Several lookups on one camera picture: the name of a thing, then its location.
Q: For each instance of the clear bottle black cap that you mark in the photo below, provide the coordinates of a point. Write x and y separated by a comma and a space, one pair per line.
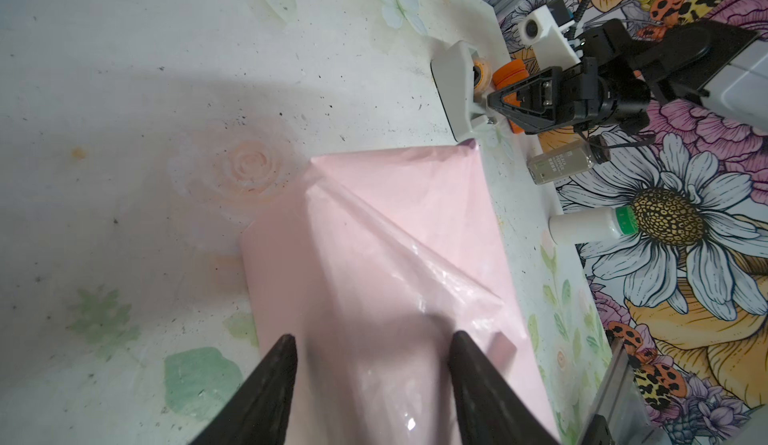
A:
567, 160

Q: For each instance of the purple wrapping paper sheet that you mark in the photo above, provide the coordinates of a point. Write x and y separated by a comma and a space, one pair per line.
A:
372, 261

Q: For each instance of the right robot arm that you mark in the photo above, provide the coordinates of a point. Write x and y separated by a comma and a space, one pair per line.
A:
714, 65

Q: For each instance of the grey tape dispenser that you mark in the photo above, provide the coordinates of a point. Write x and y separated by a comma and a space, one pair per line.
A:
461, 77

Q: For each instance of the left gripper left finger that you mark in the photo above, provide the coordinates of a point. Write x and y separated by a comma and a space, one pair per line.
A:
259, 411

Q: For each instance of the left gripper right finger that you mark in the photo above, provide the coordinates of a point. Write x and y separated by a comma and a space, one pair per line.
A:
488, 410

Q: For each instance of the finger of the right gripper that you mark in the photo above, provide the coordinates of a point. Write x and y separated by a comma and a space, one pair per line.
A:
541, 86
532, 117

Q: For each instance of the orange bottle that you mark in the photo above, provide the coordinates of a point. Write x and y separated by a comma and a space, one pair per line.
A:
507, 75

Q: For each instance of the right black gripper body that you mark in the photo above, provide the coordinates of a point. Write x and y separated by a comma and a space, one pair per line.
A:
603, 89

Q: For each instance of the white bottle green cap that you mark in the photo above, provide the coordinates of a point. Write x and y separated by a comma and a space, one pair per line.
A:
596, 224

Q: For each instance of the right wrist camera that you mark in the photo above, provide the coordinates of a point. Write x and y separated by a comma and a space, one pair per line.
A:
544, 30

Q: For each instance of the aluminium front rail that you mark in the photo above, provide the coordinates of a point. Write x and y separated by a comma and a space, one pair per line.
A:
618, 414

